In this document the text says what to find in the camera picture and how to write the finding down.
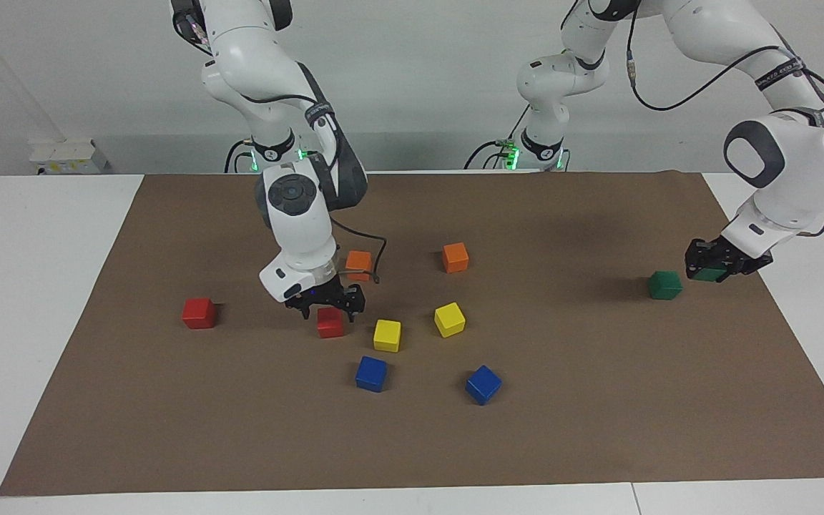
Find orange wooden block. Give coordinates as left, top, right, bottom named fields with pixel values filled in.
left=345, top=250, right=373, bottom=282
left=441, top=242, right=470, bottom=274

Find yellow wooden block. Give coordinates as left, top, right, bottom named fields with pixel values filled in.
left=433, top=302, right=467, bottom=338
left=373, top=319, right=402, bottom=353

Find black base cable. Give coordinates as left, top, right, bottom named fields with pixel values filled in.
left=463, top=104, right=531, bottom=171
left=224, top=138, right=255, bottom=174

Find black right base cable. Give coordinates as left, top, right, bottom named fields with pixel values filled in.
left=224, top=138, right=255, bottom=174

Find blue wooden block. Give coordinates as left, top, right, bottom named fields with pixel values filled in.
left=464, top=365, right=504, bottom=406
left=355, top=355, right=388, bottom=393

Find white power strip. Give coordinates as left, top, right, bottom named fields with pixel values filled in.
left=29, top=138, right=109, bottom=175

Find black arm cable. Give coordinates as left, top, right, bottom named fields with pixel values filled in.
left=625, top=13, right=824, bottom=117
left=240, top=64, right=388, bottom=285

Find black left base cable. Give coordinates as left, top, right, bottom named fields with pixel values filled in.
left=463, top=104, right=531, bottom=171

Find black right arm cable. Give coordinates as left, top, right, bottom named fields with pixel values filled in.
left=240, top=64, right=388, bottom=285

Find brown table mat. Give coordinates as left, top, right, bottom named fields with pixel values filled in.
left=0, top=170, right=824, bottom=497

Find red wooden block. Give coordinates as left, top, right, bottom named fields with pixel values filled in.
left=316, top=308, right=345, bottom=339
left=182, top=298, right=217, bottom=330

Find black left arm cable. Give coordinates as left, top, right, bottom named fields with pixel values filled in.
left=625, top=13, right=824, bottom=117

